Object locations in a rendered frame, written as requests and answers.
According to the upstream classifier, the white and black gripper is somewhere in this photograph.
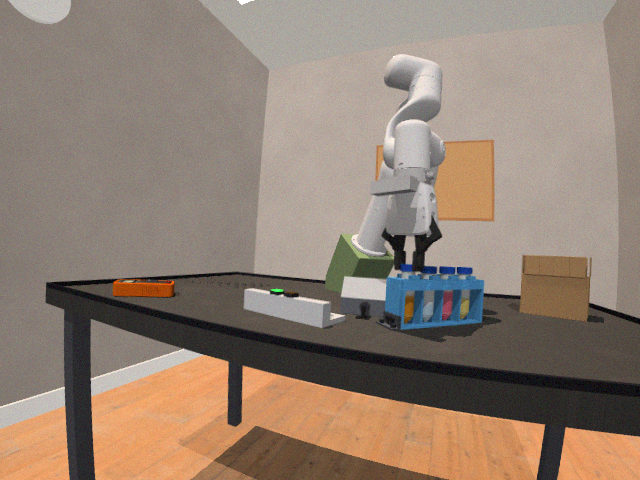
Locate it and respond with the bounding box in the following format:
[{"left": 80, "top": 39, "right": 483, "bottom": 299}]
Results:
[{"left": 382, "top": 182, "right": 442, "bottom": 272}]

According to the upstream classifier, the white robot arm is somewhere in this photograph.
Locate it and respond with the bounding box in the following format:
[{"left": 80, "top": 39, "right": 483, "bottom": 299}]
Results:
[{"left": 351, "top": 54, "right": 446, "bottom": 257}]

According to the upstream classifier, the orange digital multimeter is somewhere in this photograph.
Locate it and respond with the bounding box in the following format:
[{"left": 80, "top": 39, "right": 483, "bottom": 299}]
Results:
[{"left": 113, "top": 279, "right": 174, "bottom": 297}]

